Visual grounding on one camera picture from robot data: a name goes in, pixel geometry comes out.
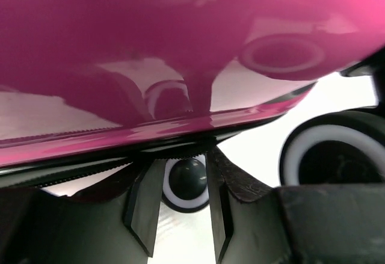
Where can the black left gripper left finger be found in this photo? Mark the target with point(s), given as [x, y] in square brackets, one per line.
[112, 221]

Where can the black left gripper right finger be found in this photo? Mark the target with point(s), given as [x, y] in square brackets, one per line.
[254, 223]

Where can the pink hard-shell suitcase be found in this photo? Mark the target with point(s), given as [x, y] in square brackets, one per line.
[87, 85]

